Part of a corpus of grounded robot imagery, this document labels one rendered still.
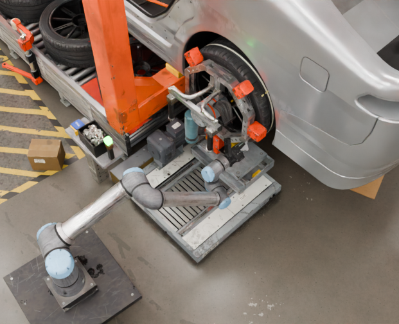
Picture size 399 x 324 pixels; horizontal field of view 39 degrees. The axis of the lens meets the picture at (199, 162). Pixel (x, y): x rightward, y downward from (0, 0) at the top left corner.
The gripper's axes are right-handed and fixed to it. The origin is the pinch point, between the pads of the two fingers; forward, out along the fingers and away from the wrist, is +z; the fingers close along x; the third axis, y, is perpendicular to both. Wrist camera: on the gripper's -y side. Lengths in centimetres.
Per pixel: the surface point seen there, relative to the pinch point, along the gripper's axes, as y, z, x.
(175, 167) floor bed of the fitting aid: 8, -21, -72
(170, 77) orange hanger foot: -53, -1, -47
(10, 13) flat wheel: -151, -29, -190
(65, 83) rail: -82, -42, -122
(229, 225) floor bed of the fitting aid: 50, -27, -29
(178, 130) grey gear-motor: -19, -15, -49
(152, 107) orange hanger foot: -42, -23, -49
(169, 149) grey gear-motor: -12, -28, -49
